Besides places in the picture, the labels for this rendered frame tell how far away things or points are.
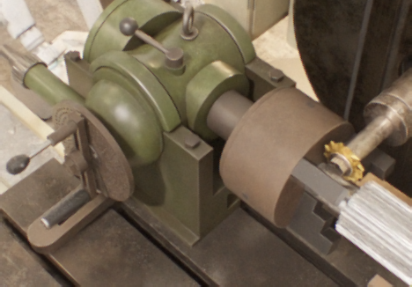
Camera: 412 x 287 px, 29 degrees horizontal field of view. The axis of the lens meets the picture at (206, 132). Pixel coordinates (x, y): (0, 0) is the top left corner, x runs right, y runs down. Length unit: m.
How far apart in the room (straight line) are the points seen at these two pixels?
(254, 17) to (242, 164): 0.43
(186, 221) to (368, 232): 0.35
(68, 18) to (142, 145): 2.09
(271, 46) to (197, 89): 1.91
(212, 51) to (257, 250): 0.35
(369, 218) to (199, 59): 0.37
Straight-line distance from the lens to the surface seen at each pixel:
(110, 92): 1.23
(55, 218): 1.30
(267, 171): 1.13
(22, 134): 1.90
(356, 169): 1.11
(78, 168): 1.24
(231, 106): 1.23
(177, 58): 1.21
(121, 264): 1.35
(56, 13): 3.32
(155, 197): 1.39
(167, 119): 1.20
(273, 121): 1.14
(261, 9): 1.51
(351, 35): 1.32
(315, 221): 1.21
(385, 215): 1.13
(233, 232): 1.38
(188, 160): 1.21
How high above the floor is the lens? 2.16
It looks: 50 degrees down
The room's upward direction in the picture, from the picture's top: straight up
